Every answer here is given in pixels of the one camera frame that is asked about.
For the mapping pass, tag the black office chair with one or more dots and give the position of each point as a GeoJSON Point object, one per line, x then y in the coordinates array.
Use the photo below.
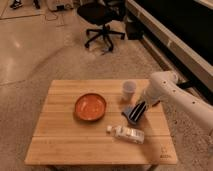
{"type": "Point", "coordinates": [101, 14]}

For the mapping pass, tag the clear plastic bottle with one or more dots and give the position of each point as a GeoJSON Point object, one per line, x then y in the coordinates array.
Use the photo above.
{"type": "Point", "coordinates": [126, 133]}

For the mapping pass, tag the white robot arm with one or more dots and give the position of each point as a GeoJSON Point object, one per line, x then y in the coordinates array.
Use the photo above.
{"type": "Point", "coordinates": [164, 85]}

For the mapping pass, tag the wooden table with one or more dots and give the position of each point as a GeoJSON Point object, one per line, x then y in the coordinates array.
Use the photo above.
{"type": "Point", "coordinates": [61, 139]}

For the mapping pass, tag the white ceramic cup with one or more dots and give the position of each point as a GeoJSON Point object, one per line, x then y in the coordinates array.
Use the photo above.
{"type": "Point", "coordinates": [128, 90]}

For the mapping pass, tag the orange bowl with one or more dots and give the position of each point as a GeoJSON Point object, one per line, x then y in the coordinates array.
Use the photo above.
{"type": "Point", "coordinates": [90, 107]}

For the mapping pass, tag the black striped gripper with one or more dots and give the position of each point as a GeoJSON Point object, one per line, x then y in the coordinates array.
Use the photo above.
{"type": "Point", "coordinates": [137, 111]}

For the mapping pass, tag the black box under bench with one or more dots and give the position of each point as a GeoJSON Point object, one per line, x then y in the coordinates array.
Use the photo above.
{"type": "Point", "coordinates": [134, 30]}

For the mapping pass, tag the blue eraser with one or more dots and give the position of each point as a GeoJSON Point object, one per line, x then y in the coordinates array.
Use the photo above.
{"type": "Point", "coordinates": [128, 113]}

